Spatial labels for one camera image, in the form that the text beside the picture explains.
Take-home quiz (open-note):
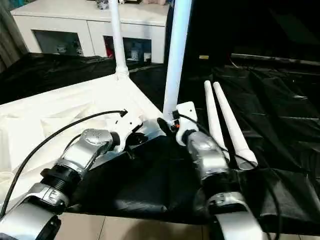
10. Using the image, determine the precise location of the white plastic table leg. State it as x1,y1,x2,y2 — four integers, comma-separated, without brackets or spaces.
203,80,231,161
212,82,259,171
161,0,193,121
109,0,130,81

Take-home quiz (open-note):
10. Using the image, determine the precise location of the white plastic table top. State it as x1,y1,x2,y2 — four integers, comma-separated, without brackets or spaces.
0,72,168,219

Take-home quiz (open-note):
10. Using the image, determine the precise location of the black mat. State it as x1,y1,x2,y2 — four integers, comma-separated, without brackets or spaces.
0,51,320,237

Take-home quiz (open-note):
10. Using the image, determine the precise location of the red carton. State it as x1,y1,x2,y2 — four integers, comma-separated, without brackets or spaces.
105,37,115,58

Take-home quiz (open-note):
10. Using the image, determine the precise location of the dark metal bar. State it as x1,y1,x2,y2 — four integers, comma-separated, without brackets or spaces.
230,53,320,69

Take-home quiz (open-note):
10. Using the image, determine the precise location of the pink soft toy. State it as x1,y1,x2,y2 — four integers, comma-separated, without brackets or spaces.
143,0,168,7

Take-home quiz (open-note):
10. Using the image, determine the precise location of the black white patterned bag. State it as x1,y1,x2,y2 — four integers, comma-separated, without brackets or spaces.
95,0,111,11

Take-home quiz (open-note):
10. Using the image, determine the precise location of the white sideboard cabinet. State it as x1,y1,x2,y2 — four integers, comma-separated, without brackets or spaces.
9,0,171,65

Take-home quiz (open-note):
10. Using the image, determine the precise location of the grey curtain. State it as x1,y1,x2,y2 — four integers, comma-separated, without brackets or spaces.
0,0,29,74

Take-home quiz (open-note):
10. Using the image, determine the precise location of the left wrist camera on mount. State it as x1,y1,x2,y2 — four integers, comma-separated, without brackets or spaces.
104,109,145,154

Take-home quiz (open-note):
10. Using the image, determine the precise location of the black left camera cable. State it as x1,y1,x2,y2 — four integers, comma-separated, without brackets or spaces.
0,108,129,219

